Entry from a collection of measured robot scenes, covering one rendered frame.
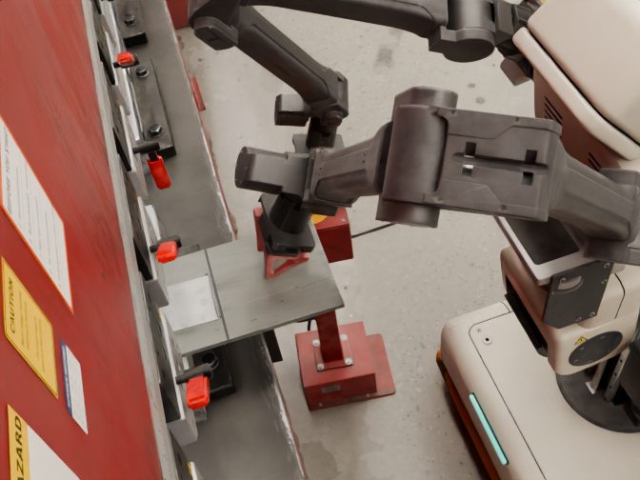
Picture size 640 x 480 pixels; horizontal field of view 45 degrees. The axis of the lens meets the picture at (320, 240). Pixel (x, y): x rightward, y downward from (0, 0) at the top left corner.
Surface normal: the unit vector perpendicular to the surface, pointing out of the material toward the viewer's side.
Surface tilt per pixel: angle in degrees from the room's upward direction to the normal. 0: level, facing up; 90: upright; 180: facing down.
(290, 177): 50
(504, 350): 0
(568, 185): 73
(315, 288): 0
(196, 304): 0
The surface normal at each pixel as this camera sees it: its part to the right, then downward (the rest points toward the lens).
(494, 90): -0.11, -0.62
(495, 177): -0.22, -0.03
